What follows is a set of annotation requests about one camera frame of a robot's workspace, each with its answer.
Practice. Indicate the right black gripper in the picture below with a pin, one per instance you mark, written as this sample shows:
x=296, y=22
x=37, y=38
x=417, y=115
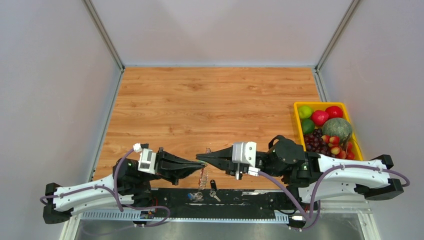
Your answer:
x=222, y=160

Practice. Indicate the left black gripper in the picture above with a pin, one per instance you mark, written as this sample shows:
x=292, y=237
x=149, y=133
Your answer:
x=170, y=167

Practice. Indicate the red handled metal key organizer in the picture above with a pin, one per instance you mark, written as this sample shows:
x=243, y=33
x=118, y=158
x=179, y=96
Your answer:
x=203, y=176

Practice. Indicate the key with black tag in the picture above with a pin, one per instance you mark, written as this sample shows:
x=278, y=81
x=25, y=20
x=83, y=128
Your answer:
x=213, y=190

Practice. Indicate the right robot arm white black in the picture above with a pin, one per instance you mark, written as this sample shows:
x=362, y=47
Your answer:
x=309, y=176

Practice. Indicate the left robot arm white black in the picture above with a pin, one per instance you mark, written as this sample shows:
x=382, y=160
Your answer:
x=128, y=186

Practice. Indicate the key with blue tag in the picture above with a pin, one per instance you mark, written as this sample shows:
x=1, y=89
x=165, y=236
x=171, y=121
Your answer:
x=195, y=197

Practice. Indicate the dark green lime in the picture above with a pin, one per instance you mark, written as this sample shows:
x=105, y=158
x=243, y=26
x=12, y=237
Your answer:
x=307, y=126

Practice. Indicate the purple grape bunch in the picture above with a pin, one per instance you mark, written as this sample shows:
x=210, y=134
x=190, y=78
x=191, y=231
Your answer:
x=318, y=142

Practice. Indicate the light green apple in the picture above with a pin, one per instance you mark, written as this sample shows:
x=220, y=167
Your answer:
x=305, y=112

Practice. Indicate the red apple left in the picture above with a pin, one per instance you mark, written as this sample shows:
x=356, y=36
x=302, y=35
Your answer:
x=319, y=117

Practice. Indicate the red apple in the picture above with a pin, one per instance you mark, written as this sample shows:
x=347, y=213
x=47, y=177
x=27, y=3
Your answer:
x=334, y=112
x=319, y=117

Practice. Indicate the small red peaches cluster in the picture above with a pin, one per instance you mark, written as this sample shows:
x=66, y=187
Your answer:
x=333, y=146

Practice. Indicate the green netted melon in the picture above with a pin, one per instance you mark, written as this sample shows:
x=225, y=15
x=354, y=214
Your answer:
x=338, y=127

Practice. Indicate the red apple right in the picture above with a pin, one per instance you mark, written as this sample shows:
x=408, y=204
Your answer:
x=334, y=112

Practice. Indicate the yellow plastic fruit bin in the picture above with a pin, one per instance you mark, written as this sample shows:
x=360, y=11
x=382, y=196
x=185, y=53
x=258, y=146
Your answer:
x=317, y=105

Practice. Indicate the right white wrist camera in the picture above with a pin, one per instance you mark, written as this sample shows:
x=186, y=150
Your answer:
x=244, y=158

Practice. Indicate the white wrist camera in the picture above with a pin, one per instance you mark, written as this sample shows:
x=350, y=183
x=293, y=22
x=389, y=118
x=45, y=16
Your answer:
x=244, y=158
x=147, y=158

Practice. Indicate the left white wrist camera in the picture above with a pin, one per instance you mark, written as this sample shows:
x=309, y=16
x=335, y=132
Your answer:
x=147, y=158

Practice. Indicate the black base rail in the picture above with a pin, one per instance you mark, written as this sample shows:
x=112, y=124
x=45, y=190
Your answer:
x=236, y=204

